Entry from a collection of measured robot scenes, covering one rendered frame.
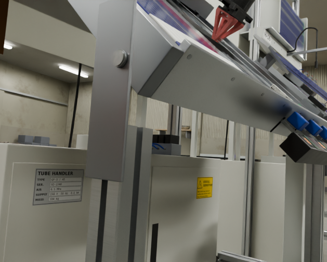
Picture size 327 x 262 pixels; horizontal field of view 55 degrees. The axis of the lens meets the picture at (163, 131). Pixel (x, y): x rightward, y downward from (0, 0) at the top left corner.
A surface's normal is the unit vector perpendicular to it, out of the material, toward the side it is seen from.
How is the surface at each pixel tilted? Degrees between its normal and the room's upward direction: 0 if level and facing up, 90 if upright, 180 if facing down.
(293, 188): 90
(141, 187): 90
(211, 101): 134
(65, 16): 90
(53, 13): 90
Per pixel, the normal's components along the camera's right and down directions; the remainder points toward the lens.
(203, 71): 0.51, 0.69
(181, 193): 0.78, 0.00
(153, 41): -0.62, -0.11
